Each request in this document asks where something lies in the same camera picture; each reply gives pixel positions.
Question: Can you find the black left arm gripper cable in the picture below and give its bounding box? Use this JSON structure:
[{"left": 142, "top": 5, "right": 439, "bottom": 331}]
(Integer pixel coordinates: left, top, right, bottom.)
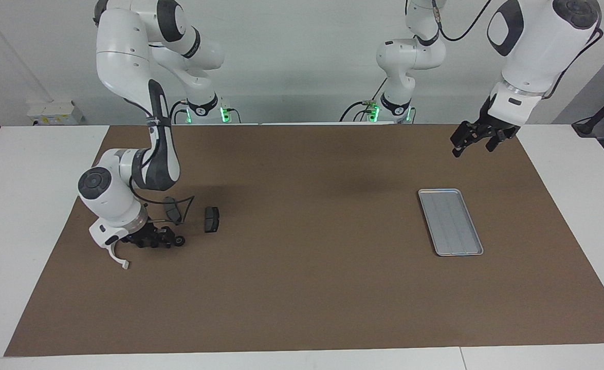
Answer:
[{"left": 432, "top": 0, "right": 493, "bottom": 42}]

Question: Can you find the rectangular dark grey brake pad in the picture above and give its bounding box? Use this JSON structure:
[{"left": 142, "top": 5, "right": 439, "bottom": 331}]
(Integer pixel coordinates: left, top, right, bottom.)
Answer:
[{"left": 204, "top": 206, "right": 221, "bottom": 233}]

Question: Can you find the black arm gripper cable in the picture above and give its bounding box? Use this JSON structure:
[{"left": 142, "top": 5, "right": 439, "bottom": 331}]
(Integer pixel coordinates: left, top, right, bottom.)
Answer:
[
  {"left": 432, "top": 0, "right": 493, "bottom": 42},
  {"left": 127, "top": 180, "right": 195, "bottom": 227}
]

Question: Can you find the curved dark grey brake pad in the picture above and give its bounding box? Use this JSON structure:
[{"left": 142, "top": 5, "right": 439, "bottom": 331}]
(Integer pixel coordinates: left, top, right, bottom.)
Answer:
[{"left": 164, "top": 196, "right": 183, "bottom": 226}]

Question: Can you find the silver metal tray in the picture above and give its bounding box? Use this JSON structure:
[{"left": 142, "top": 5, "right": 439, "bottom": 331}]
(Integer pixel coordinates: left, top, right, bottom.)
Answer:
[{"left": 417, "top": 188, "right": 484, "bottom": 257}]

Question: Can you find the brown table mat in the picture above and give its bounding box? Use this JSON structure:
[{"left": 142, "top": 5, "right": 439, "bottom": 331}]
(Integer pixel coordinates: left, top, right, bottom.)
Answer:
[{"left": 4, "top": 122, "right": 604, "bottom": 357}]

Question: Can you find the black left base cable bundle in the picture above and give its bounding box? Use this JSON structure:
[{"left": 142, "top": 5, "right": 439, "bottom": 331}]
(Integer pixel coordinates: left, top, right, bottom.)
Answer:
[{"left": 339, "top": 77, "right": 389, "bottom": 123}]

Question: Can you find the white power box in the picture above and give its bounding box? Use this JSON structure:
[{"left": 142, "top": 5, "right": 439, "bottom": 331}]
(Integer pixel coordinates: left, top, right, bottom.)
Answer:
[{"left": 27, "top": 100, "right": 84, "bottom": 125}]

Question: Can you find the white curved plastic bracket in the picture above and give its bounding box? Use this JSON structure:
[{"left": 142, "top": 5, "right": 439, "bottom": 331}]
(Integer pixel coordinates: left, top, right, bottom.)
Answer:
[{"left": 107, "top": 246, "right": 130, "bottom": 271}]

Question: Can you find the black right arm gripper cable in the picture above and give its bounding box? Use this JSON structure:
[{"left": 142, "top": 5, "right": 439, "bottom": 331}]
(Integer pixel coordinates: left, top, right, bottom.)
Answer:
[{"left": 127, "top": 180, "right": 195, "bottom": 227}]

